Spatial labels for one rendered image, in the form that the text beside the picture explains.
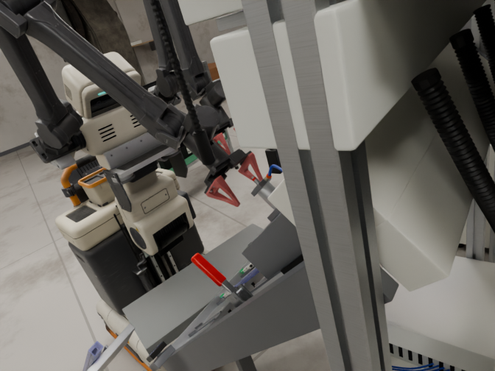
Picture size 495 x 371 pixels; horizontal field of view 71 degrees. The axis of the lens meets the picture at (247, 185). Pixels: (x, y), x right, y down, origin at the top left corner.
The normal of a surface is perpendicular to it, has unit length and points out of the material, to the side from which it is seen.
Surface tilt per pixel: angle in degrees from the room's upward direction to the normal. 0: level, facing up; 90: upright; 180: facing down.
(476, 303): 0
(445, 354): 0
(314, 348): 0
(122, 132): 98
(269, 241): 90
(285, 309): 90
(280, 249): 90
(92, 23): 64
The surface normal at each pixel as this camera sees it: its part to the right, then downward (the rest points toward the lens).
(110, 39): 0.74, 0.16
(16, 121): 0.58, 0.22
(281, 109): -0.58, 0.50
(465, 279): -0.26, -0.86
